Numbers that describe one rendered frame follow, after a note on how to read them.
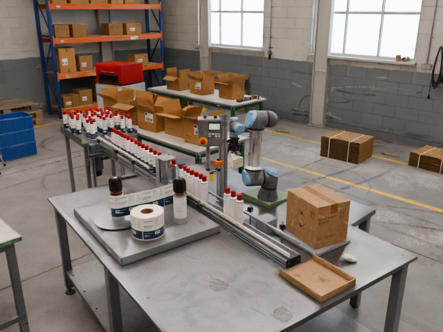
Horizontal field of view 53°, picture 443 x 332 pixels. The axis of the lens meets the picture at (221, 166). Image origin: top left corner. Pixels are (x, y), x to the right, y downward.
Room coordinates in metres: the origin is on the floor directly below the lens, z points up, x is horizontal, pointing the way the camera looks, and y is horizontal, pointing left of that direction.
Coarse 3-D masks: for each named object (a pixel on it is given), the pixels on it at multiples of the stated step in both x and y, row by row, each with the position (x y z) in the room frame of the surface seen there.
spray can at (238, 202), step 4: (240, 196) 2.52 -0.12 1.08; (236, 200) 2.53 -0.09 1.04; (240, 200) 2.52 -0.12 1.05; (236, 204) 2.52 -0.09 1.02; (240, 204) 2.51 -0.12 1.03; (236, 208) 2.52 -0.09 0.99; (240, 208) 2.51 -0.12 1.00; (236, 212) 2.52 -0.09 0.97; (240, 212) 2.51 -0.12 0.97; (236, 216) 2.52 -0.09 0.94; (240, 216) 2.51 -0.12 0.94; (236, 220) 2.52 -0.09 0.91; (240, 220) 2.51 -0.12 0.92
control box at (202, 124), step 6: (198, 120) 2.89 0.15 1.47; (204, 120) 2.89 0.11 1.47; (210, 120) 2.89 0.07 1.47; (216, 120) 2.89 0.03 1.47; (198, 126) 2.89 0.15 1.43; (204, 126) 2.89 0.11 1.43; (198, 132) 2.89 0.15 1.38; (204, 132) 2.89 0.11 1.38; (198, 138) 2.89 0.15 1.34; (204, 138) 2.89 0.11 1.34; (210, 138) 2.89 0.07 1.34; (216, 138) 2.89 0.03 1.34; (198, 144) 2.89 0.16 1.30; (204, 144) 2.89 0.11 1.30; (210, 144) 2.89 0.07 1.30; (216, 144) 2.89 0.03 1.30
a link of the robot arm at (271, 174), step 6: (264, 168) 2.98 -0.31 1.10; (270, 168) 3.01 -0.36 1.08; (264, 174) 2.94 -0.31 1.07; (270, 174) 2.93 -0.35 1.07; (276, 174) 2.95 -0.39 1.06; (264, 180) 2.92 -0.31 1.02; (270, 180) 2.93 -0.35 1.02; (276, 180) 2.95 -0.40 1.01; (264, 186) 2.95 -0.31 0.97; (270, 186) 2.93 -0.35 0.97; (276, 186) 2.96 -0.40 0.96
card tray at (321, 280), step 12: (312, 264) 2.13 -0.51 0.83; (324, 264) 2.11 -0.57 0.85; (288, 276) 1.98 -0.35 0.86; (300, 276) 2.02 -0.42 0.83; (312, 276) 2.02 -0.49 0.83; (324, 276) 2.02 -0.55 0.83; (336, 276) 2.02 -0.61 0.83; (348, 276) 1.98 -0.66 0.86; (300, 288) 1.91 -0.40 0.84; (312, 288) 1.91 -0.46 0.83; (324, 288) 1.91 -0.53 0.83; (336, 288) 1.86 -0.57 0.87; (348, 288) 1.91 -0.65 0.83; (324, 300) 1.81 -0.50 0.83
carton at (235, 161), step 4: (232, 156) 3.46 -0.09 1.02; (236, 156) 3.46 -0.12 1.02; (240, 156) 3.46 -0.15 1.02; (228, 160) 3.39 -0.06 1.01; (232, 160) 3.36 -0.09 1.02; (236, 160) 3.38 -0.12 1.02; (240, 160) 3.41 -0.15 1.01; (228, 164) 3.39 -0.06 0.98; (232, 164) 3.36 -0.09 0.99; (236, 164) 3.38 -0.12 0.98; (240, 164) 3.41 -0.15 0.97; (232, 168) 3.36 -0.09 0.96; (236, 168) 3.38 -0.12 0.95
